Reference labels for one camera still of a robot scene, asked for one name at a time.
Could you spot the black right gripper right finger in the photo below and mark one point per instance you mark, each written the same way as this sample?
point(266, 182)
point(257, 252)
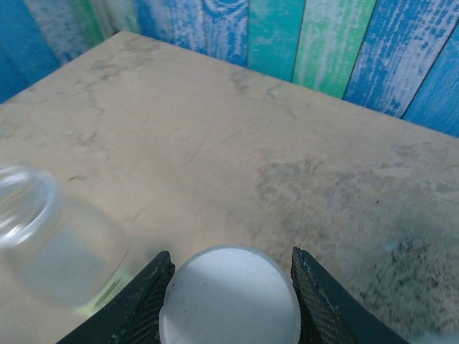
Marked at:
point(322, 308)

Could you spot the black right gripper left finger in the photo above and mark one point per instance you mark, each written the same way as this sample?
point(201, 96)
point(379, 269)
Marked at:
point(136, 304)

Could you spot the clear bottle with green label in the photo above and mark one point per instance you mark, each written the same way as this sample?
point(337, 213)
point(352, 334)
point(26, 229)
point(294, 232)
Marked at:
point(61, 261)

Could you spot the white bottle cap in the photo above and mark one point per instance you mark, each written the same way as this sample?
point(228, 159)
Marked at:
point(229, 297)

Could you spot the metal corner post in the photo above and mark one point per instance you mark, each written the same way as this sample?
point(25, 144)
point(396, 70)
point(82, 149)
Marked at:
point(120, 14)

